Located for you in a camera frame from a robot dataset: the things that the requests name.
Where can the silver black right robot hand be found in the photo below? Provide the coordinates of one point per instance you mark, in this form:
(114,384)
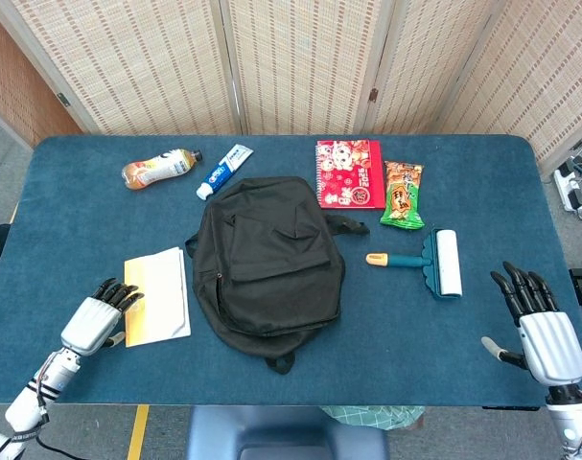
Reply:
(551,345)

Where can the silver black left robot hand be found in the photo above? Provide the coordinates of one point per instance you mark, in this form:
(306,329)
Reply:
(89,326)

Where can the white book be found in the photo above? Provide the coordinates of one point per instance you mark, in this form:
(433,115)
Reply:
(161,297)

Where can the black backpack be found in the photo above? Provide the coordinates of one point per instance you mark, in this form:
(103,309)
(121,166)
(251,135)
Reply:
(271,268)

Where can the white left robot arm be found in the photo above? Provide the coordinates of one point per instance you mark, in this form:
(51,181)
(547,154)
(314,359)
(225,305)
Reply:
(27,407)

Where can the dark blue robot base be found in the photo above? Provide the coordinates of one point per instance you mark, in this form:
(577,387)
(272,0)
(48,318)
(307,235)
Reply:
(281,431)

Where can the blue felt table cover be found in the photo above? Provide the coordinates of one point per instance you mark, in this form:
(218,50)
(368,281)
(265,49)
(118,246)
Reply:
(103,230)

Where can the teal lint roller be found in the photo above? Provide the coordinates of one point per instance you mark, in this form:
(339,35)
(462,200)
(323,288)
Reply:
(449,263)

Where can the white power strip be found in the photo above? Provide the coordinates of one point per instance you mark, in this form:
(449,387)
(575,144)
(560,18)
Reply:
(569,189)

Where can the orange drink bottle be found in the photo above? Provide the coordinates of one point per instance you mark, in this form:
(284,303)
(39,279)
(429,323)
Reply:
(151,170)

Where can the green checked cloth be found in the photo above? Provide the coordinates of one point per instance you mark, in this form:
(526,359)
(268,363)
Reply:
(367,416)

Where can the blue white toothpaste tube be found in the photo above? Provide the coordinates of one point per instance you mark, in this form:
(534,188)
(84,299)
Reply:
(221,175)

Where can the green orange snack bag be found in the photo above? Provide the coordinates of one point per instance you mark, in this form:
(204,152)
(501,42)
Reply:
(401,196)

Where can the red spiral notebook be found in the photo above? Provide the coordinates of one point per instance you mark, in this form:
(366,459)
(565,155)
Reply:
(353,177)

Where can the woven folding screen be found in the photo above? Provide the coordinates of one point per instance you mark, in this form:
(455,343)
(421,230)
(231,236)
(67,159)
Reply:
(300,62)

